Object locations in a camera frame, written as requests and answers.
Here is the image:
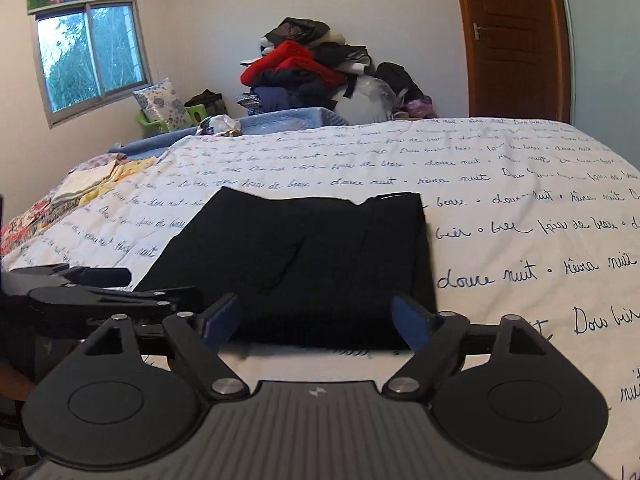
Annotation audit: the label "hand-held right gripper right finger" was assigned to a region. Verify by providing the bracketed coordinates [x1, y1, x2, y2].
[382, 294, 555, 402]

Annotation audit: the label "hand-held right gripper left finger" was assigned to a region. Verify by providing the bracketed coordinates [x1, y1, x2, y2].
[81, 292, 251, 402]

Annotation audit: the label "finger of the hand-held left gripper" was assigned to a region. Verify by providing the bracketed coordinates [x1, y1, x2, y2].
[27, 285, 205, 329]
[1, 262, 134, 291]

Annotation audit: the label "black pants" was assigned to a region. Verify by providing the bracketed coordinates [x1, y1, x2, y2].
[133, 186, 439, 352]

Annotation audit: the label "person's left forearm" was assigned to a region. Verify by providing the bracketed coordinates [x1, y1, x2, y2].
[0, 360, 39, 404]

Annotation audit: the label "colourful floral quilt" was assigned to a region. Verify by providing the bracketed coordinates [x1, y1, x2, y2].
[0, 152, 162, 262]

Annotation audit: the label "yellow cloth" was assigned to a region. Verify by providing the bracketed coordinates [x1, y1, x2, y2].
[50, 157, 159, 207]

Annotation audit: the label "white script-printed bedsheet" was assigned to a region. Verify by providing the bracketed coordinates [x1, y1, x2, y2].
[0, 117, 640, 480]

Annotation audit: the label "blue floral pillow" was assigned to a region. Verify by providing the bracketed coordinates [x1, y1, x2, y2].
[132, 78, 196, 134]

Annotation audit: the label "green plastic basket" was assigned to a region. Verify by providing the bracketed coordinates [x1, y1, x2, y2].
[135, 103, 209, 137]

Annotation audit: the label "crumpled white plastic bag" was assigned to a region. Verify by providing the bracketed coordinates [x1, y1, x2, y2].
[196, 114, 244, 138]

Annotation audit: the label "dark brown bag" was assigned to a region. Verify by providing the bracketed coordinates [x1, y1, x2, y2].
[184, 89, 229, 119]

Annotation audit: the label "blue blanket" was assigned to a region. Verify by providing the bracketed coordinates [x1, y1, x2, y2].
[109, 107, 351, 157]

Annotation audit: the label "purple bag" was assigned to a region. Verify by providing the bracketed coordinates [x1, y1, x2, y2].
[394, 95, 437, 121]

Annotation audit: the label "sliding glass window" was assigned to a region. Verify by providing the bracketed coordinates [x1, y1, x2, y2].
[32, 0, 154, 129]

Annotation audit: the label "clear plastic bag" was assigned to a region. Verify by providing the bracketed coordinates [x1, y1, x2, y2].
[332, 76, 399, 124]

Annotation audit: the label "black backpack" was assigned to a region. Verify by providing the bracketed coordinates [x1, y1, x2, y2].
[374, 61, 427, 107]

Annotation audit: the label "pile of clothes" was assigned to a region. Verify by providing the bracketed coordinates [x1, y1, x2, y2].
[238, 17, 374, 114]

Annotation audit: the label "brown wooden door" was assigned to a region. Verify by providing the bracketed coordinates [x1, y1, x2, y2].
[451, 0, 572, 124]

